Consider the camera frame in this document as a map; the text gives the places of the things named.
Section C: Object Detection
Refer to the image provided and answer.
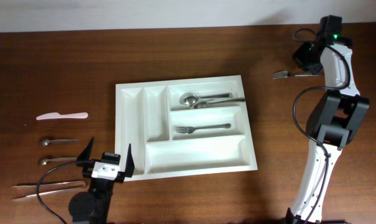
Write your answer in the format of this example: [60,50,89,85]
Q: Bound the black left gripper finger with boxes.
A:
[124,144,135,178]
[76,138,94,162]

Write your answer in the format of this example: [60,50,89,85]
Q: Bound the silver fork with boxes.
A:
[174,123,231,134]
[272,70,321,80]

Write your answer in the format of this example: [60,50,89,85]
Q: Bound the large silver spoon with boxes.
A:
[179,93,232,106]
[191,98,245,109]

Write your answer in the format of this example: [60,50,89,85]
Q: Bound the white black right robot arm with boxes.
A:
[282,15,370,223]

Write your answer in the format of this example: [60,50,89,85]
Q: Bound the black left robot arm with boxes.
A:
[68,139,135,224]

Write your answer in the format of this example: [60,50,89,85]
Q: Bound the lower small silver teaspoon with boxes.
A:
[38,157,77,166]

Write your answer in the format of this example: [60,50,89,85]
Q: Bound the small silver teaspoon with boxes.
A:
[38,157,77,166]
[39,138,79,146]

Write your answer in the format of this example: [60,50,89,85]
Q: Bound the upper small silver teaspoon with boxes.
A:
[39,138,79,146]

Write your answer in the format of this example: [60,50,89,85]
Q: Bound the pink plastic knife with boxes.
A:
[36,112,88,121]

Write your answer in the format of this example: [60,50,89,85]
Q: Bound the white plastic cutlery tray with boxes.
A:
[115,75,258,180]

